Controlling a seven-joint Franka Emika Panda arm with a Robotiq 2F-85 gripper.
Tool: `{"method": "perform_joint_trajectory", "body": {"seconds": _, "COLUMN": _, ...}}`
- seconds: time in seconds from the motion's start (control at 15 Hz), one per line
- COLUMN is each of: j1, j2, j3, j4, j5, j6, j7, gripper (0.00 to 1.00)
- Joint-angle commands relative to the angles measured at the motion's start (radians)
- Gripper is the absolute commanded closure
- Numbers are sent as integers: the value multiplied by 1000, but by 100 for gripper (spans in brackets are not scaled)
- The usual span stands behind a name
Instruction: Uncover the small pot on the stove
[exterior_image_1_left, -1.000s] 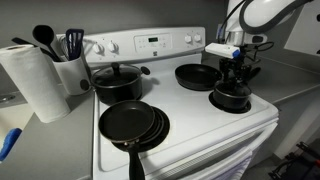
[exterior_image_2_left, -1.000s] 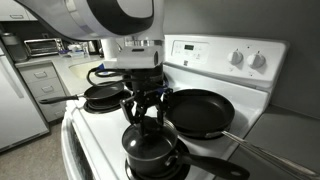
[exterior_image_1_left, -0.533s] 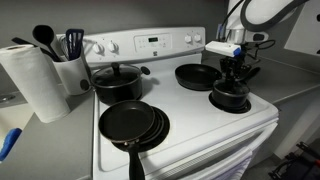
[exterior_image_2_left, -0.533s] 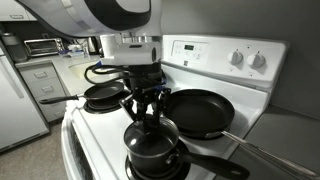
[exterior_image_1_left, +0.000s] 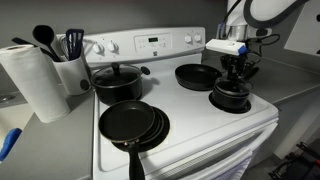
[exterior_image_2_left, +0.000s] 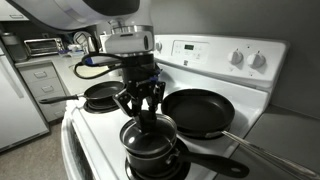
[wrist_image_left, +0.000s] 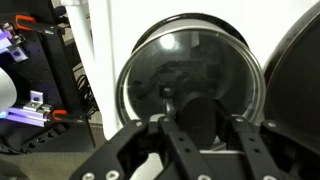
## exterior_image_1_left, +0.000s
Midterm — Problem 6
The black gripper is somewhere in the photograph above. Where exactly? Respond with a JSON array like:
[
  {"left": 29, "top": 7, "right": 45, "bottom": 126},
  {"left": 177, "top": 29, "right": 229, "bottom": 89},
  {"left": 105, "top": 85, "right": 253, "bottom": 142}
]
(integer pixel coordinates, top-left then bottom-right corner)
[{"left": 219, "top": 54, "right": 250, "bottom": 81}]

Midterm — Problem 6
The small glass pot lid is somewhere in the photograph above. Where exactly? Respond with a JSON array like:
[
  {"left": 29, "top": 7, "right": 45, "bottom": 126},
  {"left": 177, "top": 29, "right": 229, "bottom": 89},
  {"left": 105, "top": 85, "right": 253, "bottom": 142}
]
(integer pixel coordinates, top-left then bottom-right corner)
[{"left": 214, "top": 73, "right": 254, "bottom": 98}]

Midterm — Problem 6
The small black pot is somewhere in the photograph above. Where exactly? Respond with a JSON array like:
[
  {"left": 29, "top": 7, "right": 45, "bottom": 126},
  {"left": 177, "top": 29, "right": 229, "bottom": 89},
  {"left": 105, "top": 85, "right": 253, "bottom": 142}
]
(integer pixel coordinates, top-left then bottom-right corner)
[{"left": 211, "top": 66, "right": 260, "bottom": 111}]

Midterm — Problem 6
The white electric stove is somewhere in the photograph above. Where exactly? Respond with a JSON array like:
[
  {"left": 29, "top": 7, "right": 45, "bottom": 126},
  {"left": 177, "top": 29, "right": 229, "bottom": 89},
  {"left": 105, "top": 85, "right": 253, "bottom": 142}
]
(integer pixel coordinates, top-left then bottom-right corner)
[{"left": 81, "top": 26, "right": 280, "bottom": 180}]

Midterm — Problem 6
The large glass pot lid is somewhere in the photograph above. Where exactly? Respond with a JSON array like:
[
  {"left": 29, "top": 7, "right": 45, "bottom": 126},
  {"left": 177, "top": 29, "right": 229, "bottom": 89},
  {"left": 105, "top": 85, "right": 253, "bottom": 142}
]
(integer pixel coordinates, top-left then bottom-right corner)
[{"left": 90, "top": 61, "right": 143, "bottom": 88}]

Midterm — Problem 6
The large black pot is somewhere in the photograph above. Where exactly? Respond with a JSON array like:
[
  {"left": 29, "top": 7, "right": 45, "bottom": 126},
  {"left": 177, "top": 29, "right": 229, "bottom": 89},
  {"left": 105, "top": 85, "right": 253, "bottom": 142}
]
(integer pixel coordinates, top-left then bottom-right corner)
[{"left": 79, "top": 64, "right": 152, "bottom": 105}]

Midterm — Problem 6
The large black frying pan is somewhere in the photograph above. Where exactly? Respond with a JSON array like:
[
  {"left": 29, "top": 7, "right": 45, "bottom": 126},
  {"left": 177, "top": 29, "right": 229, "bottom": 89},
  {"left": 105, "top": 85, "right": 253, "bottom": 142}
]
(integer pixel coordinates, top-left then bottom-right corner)
[{"left": 174, "top": 63, "right": 224, "bottom": 92}]

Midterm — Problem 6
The striped dish towel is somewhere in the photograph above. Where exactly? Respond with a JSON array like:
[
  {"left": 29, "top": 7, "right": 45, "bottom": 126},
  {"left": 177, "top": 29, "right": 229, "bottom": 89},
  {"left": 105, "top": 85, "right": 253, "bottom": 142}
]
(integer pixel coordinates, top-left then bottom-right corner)
[{"left": 213, "top": 148, "right": 254, "bottom": 180}]

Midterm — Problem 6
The small black frying pan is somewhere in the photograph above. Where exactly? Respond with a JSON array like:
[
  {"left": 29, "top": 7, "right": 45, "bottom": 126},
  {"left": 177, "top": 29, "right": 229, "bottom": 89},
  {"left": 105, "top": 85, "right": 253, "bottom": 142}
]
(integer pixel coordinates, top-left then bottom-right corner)
[{"left": 98, "top": 99, "right": 156, "bottom": 180}]

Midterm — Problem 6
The blue slotted spatula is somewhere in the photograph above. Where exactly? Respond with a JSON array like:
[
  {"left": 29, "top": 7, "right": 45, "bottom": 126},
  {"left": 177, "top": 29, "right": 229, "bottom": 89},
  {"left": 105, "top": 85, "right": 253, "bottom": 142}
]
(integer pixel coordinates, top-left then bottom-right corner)
[{"left": 65, "top": 28, "right": 85, "bottom": 62}]

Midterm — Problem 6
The white utensil holder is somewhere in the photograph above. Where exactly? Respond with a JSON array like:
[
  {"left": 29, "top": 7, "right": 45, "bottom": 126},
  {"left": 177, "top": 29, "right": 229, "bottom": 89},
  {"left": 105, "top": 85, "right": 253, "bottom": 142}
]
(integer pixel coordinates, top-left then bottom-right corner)
[{"left": 52, "top": 54, "right": 93, "bottom": 97}]

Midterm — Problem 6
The black ladle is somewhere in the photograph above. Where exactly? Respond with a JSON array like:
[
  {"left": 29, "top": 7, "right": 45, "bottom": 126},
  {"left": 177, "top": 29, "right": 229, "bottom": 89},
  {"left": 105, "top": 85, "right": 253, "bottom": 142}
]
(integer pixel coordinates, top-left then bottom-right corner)
[{"left": 32, "top": 24, "right": 64, "bottom": 63}]

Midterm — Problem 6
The white paper towel roll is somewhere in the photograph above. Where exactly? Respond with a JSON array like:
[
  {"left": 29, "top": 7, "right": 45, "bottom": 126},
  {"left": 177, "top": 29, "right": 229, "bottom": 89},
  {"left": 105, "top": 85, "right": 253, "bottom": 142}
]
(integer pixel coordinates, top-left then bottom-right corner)
[{"left": 0, "top": 44, "right": 72, "bottom": 124}]

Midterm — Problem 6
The metal sink fixture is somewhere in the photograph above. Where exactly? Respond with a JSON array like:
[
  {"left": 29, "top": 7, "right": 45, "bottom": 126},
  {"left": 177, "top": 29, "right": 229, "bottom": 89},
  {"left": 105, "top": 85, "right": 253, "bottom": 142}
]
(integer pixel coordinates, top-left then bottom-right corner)
[{"left": 0, "top": 94, "right": 16, "bottom": 103}]

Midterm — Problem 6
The blue plastic object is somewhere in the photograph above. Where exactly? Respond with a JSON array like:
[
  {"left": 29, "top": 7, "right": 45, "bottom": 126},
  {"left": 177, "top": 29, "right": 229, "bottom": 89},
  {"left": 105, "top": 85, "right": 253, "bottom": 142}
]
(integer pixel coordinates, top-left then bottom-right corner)
[{"left": 0, "top": 127, "right": 23, "bottom": 162}]

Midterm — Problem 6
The black camera cable blue plug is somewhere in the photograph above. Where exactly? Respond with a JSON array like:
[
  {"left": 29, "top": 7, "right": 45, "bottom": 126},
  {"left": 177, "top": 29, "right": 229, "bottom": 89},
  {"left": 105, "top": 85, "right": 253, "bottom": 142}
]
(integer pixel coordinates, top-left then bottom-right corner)
[{"left": 238, "top": 33, "right": 281, "bottom": 57}]

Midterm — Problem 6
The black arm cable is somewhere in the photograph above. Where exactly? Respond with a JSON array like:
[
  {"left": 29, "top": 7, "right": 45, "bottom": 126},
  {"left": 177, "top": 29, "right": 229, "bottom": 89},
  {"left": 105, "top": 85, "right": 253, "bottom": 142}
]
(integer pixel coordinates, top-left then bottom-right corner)
[{"left": 216, "top": 0, "right": 244, "bottom": 40}]

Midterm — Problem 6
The white oven door handle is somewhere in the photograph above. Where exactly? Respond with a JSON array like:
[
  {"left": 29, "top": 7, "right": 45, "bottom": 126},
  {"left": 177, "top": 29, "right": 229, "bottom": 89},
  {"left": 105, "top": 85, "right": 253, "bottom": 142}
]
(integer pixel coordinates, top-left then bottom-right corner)
[{"left": 176, "top": 121, "right": 279, "bottom": 180}]

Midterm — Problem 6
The black cart frame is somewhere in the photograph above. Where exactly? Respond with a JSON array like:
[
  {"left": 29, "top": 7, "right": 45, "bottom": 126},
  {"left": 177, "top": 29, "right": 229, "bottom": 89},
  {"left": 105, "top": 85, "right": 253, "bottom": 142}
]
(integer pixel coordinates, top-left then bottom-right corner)
[{"left": 268, "top": 141, "right": 320, "bottom": 180}]

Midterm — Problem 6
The wire whisk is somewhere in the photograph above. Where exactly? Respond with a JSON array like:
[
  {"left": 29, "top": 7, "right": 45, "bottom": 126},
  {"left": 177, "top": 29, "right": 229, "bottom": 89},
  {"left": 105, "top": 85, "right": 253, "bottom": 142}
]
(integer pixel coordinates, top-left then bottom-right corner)
[{"left": 56, "top": 34, "right": 72, "bottom": 62}]

